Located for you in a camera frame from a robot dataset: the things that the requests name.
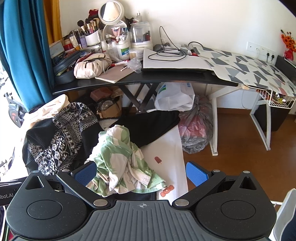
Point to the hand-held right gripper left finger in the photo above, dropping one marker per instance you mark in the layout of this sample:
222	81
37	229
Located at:
85	174

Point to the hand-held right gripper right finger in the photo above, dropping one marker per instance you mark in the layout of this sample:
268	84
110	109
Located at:
196	174

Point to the black white patterned sweater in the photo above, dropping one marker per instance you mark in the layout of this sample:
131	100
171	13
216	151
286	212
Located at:
62	139

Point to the green white striped garment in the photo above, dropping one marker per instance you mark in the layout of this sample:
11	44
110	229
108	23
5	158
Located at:
115	157

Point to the white printed cloth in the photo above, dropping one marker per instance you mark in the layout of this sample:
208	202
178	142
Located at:
166	150

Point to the grey plastic bag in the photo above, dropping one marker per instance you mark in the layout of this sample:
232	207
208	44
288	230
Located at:
196	129

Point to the black garment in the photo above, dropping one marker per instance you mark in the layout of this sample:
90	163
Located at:
150	127

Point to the cardboard box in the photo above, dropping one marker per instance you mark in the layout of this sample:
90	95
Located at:
111	111

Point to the cream cloth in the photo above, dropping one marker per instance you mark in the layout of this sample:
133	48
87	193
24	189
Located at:
46	111

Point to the white plastic bag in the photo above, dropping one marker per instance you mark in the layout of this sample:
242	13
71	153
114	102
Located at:
175	97

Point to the white chair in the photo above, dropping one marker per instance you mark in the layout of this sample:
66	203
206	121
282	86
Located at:
286	208

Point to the black cosmetics bag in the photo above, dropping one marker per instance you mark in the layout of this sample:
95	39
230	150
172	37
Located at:
64	77

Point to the pink notebook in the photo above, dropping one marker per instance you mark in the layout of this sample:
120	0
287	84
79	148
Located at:
115	74

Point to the black desk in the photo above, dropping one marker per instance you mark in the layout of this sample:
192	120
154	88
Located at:
148	79

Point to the white desk pad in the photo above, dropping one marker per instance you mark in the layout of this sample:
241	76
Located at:
175	62

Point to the white pump lotion bottle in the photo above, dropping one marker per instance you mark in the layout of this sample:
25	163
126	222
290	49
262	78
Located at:
122	49

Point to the grey computer mouse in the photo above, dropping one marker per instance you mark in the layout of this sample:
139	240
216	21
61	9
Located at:
158	47

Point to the white makeup brush holder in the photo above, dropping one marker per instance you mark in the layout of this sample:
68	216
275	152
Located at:
92	38

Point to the black power plug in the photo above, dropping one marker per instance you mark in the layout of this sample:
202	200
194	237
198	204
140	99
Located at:
268	55
273	57

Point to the black cabinet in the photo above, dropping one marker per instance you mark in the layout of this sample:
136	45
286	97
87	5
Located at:
281	61

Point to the teal curtain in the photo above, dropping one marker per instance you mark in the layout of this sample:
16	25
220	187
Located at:
23	46

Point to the white cosmetics organizer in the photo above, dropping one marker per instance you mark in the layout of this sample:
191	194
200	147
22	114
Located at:
107	30

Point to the clear plastic jar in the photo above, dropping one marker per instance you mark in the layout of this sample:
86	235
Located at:
141	32

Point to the yellow curtain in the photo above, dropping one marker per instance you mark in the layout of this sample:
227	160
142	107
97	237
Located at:
52	18

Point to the orange artificial flowers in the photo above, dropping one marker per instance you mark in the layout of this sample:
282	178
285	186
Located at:
289	40

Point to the round white makeup mirror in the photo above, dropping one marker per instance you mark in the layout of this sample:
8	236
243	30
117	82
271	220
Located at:
111	11

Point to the white desk frame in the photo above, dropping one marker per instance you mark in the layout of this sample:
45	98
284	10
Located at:
215	129

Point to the white wall socket panel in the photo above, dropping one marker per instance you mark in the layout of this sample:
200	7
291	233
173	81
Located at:
252	47

